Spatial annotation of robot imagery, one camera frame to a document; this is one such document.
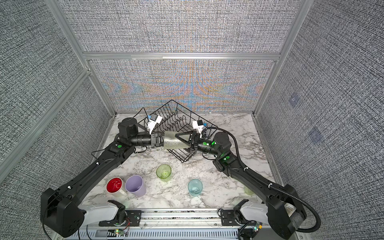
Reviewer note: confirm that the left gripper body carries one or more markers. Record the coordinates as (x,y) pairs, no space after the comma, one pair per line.
(154,140)

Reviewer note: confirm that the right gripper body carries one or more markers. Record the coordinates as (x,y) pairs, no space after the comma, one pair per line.
(197,142)

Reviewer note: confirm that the pale frosted tall cup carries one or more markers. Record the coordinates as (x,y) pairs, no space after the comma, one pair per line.
(171,142)

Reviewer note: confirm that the black wire dish rack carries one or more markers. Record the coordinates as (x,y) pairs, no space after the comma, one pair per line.
(178,118)

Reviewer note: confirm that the green transparent cup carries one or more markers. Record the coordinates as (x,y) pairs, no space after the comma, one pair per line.
(164,172)

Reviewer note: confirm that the teal transparent cup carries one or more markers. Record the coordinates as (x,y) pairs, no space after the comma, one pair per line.
(195,187)

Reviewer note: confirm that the purple plastic cup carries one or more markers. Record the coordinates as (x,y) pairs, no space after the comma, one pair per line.
(136,186)

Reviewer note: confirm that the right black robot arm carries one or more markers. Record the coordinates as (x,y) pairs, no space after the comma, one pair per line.
(281,206)

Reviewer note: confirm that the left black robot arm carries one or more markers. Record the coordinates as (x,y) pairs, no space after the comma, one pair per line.
(131,136)

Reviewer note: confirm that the light green glass cup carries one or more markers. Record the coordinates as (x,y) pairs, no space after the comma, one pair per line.
(248,191)

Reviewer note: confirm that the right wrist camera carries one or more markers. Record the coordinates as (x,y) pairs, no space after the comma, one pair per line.
(199,126)

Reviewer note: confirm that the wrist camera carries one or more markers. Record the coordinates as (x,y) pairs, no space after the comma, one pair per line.
(199,126)
(153,120)

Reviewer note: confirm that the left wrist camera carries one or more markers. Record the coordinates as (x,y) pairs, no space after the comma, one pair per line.
(153,120)

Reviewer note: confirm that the aluminium front rail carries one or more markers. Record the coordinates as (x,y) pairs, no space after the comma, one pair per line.
(180,217)

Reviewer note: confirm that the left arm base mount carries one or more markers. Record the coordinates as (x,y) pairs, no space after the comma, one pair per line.
(123,217)

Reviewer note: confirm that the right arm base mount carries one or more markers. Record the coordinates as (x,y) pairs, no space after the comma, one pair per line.
(233,217)

